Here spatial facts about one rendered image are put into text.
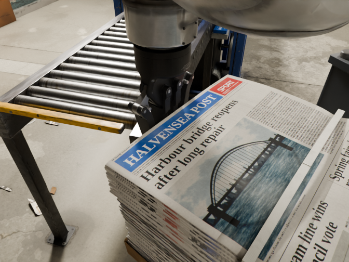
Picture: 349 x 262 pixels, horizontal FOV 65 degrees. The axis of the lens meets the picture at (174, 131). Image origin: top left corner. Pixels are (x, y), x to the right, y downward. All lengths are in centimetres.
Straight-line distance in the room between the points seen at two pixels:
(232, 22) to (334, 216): 22
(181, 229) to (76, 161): 165
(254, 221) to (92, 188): 150
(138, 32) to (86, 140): 176
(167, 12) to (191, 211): 21
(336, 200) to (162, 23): 26
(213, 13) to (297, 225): 21
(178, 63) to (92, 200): 139
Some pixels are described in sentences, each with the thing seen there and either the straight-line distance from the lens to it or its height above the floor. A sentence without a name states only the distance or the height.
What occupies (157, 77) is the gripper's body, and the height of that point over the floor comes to 113.
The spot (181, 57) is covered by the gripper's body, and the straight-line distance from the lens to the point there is 35.
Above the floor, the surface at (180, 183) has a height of 106.
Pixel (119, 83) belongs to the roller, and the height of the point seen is 79.
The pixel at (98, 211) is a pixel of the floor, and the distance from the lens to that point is 162.
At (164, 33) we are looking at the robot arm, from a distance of 32.
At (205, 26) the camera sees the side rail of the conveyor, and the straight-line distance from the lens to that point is 158.
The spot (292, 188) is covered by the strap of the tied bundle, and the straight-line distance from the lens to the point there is 31.
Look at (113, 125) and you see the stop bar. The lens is 78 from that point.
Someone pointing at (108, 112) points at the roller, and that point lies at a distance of 87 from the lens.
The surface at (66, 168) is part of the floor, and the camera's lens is 190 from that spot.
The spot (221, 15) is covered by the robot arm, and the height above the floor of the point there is 125.
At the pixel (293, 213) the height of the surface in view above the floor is 106.
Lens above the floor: 129
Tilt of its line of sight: 39 degrees down
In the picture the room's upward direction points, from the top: straight up
